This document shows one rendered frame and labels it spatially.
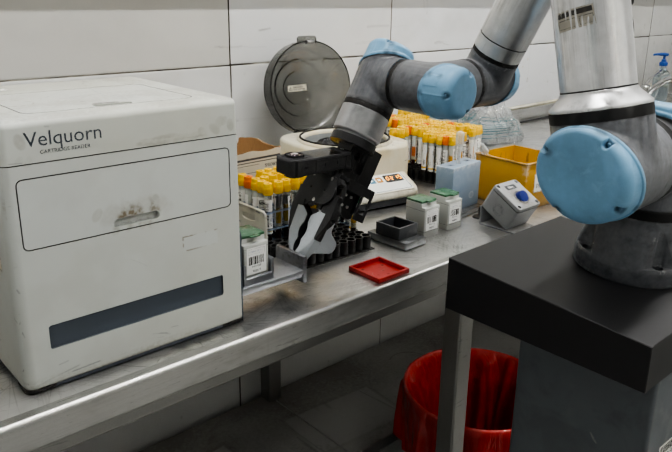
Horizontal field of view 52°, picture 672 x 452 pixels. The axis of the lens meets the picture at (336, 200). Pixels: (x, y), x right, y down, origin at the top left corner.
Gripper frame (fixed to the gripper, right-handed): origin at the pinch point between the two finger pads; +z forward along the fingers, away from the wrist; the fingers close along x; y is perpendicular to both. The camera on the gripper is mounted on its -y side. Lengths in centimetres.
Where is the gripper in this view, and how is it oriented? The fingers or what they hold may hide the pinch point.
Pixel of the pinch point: (293, 257)
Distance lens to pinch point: 102.4
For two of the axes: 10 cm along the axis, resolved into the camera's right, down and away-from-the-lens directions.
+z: -3.9, 9.2, -0.7
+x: -6.6, -2.3, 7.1
